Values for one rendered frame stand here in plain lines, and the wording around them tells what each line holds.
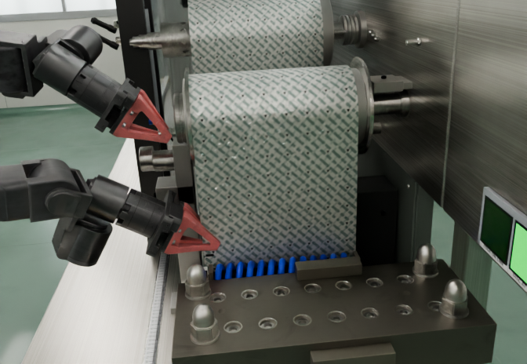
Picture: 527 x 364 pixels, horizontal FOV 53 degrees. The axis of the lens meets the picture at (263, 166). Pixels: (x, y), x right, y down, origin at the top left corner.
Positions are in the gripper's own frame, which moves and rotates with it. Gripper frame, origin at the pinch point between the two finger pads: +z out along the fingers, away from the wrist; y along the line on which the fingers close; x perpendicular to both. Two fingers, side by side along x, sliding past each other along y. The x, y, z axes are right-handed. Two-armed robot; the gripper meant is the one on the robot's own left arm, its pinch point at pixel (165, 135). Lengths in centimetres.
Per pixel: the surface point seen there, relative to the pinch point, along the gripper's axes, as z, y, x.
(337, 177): 23.4, 6.5, 10.3
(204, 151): 5.1, 6.1, 2.7
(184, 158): 4.6, -1.3, -1.9
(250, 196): 14.5, 6.2, 0.7
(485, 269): 66, -6, 10
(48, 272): 11, -179, -146
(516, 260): 31.2, 34.8, 17.7
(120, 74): -18, -553, -117
